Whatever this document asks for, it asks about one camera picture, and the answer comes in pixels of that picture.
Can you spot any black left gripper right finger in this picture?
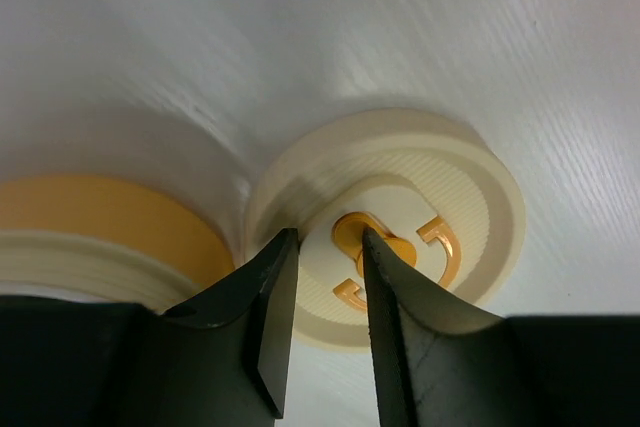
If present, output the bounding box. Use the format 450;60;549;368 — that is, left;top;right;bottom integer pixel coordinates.
362;229;639;426

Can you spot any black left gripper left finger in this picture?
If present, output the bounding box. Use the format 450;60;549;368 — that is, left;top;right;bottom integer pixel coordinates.
1;228;299;426

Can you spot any cream lid orange handle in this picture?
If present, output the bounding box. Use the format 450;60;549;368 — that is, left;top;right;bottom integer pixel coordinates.
243;108;526;352

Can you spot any yellow lunch bowl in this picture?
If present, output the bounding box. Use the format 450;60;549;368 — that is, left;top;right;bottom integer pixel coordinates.
1;175;234;312

